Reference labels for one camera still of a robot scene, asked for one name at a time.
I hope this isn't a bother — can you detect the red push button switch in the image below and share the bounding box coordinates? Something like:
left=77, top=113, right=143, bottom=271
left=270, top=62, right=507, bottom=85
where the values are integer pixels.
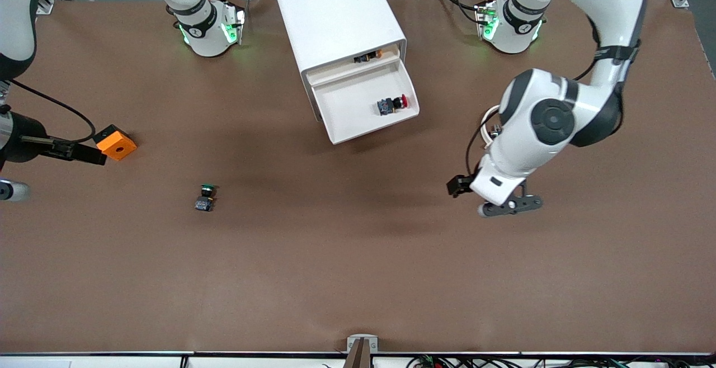
left=376, top=93, right=409, bottom=116

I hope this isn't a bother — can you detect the silver arm base connector panel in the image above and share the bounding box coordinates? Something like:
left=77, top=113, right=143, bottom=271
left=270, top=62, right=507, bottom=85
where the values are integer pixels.
left=474, top=0, right=500, bottom=41
left=223, top=0, right=247, bottom=45

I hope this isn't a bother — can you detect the white curved plastic part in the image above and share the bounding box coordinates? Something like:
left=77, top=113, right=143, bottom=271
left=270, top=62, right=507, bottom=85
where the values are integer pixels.
left=479, top=105, right=503, bottom=150

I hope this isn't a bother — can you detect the brown table mat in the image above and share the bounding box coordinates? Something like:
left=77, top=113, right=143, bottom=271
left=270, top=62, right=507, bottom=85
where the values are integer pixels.
left=0, top=0, right=716, bottom=356

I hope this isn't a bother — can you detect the tapered metal bar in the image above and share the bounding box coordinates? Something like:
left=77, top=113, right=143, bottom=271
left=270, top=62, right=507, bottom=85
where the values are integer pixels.
left=343, top=339, right=373, bottom=368

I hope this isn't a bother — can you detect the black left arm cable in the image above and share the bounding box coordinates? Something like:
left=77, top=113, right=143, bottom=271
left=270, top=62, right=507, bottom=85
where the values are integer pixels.
left=465, top=122, right=488, bottom=180

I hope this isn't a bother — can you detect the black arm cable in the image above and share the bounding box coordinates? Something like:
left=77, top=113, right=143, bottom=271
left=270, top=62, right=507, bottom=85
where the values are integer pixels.
left=465, top=122, right=488, bottom=180
left=8, top=78, right=97, bottom=145

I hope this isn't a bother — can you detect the orange button enclosure box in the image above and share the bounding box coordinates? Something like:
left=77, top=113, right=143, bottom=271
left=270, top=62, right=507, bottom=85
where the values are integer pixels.
left=93, top=124, right=138, bottom=162

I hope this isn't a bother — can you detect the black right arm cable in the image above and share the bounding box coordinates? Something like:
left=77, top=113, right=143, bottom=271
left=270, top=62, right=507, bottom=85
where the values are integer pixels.
left=8, top=78, right=97, bottom=145

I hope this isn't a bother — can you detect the green push button switch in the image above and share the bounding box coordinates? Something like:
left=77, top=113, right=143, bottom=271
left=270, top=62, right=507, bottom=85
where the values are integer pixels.
left=194, top=183, right=218, bottom=213

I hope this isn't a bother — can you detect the grey metal bracket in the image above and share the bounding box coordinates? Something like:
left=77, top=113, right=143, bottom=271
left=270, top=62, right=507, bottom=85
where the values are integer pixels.
left=346, top=333, right=379, bottom=354

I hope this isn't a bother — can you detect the white table edge rail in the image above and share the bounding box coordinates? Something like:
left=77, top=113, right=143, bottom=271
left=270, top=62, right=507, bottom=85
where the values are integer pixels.
left=0, top=351, right=716, bottom=368

